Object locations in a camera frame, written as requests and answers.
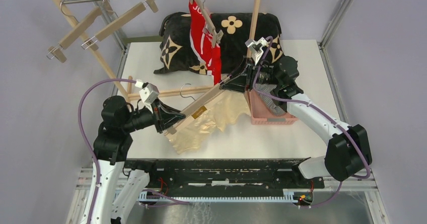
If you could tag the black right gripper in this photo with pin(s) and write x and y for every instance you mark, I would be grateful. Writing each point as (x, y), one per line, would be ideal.
(242, 76)

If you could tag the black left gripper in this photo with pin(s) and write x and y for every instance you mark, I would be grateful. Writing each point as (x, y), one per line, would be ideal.
(159, 116)

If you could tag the grey striped underwear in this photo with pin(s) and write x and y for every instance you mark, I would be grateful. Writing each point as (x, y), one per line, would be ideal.
(268, 101)

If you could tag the beige underwear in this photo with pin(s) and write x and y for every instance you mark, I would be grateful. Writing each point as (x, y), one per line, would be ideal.
(222, 111)

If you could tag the wooden clip hanger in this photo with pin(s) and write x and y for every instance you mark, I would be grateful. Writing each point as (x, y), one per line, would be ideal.
(77, 31)
(120, 21)

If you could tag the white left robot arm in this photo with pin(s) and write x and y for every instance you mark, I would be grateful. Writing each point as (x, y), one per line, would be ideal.
(110, 150)

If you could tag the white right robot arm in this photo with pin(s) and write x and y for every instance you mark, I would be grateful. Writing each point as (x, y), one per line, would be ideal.
(348, 150)

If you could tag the red underwear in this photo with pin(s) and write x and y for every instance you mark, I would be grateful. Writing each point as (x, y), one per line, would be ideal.
(208, 56)

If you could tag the wooden hanger with red underwear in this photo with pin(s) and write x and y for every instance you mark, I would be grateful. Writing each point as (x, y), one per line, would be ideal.
(209, 27)

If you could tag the empty wooden clip hanger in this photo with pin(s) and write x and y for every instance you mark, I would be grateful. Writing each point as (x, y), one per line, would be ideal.
(77, 31)

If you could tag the pink perforated plastic basket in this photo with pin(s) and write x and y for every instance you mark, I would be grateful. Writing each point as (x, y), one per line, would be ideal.
(261, 115)

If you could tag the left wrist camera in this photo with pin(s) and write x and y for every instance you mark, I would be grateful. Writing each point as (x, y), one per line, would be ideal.
(148, 93)

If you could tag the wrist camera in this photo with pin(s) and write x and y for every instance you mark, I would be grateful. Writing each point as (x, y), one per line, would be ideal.
(148, 93)
(256, 49)

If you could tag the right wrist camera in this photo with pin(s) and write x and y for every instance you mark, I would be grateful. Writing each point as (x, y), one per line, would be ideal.
(256, 49)

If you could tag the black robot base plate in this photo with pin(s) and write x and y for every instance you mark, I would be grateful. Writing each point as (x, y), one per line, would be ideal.
(225, 178)

